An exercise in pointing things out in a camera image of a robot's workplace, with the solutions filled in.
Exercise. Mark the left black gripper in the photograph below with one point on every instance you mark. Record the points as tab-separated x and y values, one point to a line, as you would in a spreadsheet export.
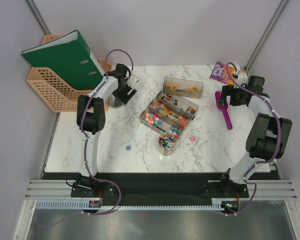
125	98

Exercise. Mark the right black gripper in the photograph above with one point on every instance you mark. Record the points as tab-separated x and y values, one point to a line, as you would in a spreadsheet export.
229	90

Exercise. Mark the magenta plastic scoop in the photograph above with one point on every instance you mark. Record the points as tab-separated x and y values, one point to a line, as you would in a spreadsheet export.
224	110

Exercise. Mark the clear bin opaque star candies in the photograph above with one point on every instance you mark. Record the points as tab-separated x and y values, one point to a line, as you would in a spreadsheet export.
160	124

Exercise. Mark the clear bin lollipops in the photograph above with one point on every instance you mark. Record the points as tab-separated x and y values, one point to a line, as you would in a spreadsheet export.
179	102

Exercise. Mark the clear bin translucent star candies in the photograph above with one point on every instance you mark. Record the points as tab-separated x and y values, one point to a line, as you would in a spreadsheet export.
169	113

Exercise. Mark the clear bin popsicle candies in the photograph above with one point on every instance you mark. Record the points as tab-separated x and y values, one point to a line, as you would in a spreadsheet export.
184	87

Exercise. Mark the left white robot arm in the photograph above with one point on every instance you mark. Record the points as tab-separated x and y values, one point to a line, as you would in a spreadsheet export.
91	113

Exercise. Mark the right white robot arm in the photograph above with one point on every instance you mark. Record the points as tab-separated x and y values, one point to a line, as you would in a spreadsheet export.
269	134

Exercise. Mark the clear jar lid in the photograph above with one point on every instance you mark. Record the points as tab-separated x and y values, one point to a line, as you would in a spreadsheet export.
114	102

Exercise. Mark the Roald Dahl paperback book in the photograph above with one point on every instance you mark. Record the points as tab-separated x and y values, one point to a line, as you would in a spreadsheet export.
219	74

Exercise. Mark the peach plastic file rack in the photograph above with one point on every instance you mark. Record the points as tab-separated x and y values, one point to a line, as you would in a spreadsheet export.
53	90

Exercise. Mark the green lever arch binder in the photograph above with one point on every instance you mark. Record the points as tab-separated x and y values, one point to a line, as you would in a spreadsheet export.
70	57

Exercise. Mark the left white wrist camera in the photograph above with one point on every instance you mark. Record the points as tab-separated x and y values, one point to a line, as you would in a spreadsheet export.
134	79

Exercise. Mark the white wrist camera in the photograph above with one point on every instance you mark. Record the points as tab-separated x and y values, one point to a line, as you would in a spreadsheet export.
134	79
241	77

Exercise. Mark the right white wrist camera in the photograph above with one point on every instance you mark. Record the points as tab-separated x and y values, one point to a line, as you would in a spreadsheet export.
241	77

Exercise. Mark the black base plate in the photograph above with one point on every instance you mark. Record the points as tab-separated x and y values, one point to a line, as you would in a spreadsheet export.
117	186

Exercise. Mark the aluminium rail frame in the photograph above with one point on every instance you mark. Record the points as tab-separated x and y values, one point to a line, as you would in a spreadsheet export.
266	214

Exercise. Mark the white slotted cable duct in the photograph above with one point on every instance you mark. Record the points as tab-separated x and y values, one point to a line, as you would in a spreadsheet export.
132	203

